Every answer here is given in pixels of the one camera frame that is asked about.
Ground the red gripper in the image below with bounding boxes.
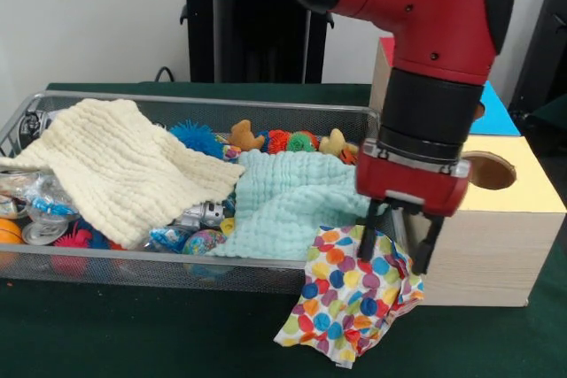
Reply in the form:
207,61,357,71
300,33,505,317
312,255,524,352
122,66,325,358
353,150,470,276

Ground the colourful knotted cloth toy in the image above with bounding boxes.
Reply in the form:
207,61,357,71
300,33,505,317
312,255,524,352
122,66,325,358
273,223,425,370

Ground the light blue cloth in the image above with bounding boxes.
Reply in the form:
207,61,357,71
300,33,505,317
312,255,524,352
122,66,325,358
206,150,374,263

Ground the wooden box with three holes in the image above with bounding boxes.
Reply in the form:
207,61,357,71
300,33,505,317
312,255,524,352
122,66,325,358
369,36,567,308

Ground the shallow silver mesh bin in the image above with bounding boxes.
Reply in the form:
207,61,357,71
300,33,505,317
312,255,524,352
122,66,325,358
0,89,408,297

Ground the yellow duck plush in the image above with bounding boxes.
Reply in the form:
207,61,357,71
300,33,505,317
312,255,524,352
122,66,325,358
318,128,359,158

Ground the colourful spiky caterpillar toy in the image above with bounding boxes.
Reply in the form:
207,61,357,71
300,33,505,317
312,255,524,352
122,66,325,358
259,129,320,153

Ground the brown teddy plush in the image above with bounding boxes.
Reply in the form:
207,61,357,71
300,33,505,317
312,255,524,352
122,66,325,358
229,120,267,152

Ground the dark green side table cloth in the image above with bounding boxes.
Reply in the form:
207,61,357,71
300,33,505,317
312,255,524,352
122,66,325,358
509,93,567,149

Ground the globe print ball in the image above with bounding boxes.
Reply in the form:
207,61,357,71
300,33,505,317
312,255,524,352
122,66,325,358
182,229,228,258

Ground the silver toy robot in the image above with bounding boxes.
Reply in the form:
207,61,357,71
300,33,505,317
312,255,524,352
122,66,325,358
175,201,225,231

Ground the large blue spiky ball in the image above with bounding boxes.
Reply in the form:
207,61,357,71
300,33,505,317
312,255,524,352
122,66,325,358
169,120,225,160

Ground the cream yellow cloth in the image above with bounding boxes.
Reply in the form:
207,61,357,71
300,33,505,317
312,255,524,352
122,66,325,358
0,97,247,251

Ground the small blue spiky ball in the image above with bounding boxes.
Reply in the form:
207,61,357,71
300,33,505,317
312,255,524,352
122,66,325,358
86,229,114,251

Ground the pink spiky ball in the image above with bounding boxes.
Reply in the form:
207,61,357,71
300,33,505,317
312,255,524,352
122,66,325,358
53,223,94,250

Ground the silver can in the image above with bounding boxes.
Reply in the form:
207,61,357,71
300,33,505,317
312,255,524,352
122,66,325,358
21,220,71,245

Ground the orange ball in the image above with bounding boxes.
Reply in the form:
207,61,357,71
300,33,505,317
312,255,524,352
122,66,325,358
0,218,23,245

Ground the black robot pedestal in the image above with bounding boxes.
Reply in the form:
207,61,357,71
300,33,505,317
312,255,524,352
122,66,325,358
170,0,336,84

